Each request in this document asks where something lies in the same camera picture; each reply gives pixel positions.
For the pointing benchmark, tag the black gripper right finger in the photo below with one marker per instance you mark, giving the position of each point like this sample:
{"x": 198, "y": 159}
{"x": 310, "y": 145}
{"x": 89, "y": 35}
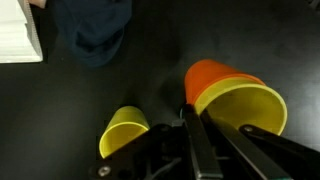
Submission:
{"x": 253, "y": 156}

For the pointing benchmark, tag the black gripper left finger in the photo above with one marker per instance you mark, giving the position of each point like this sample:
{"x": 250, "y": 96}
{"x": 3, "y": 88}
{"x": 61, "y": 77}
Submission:
{"x": 200, "y": 143}

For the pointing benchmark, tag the yellow plastic cup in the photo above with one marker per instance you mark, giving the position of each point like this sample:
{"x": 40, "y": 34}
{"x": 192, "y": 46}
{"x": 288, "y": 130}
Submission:
{"x": 253, "y": 106}

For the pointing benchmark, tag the orange plastic cup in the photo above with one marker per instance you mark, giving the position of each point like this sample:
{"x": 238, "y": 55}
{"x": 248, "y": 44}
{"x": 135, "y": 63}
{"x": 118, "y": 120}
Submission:
{"x": 206, "y": 75}

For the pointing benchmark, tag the yellow-green plastic cup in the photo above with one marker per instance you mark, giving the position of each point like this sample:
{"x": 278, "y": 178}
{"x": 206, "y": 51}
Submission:
{"x": 123, "y": 133}

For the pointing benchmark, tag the navy blue cloth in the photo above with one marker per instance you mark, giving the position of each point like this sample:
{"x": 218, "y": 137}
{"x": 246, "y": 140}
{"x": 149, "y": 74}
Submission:
{"x": 93, "y": 30}

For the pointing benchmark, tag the open white book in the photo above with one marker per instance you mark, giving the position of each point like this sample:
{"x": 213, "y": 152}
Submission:
{"x": 16, "y": 36}

